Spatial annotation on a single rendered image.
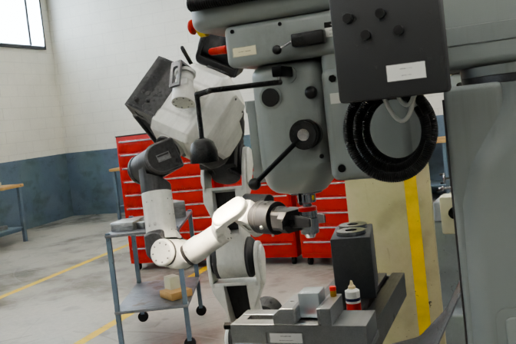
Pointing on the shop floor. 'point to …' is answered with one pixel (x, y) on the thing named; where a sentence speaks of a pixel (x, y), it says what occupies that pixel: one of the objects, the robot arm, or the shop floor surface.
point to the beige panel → (402, 232)
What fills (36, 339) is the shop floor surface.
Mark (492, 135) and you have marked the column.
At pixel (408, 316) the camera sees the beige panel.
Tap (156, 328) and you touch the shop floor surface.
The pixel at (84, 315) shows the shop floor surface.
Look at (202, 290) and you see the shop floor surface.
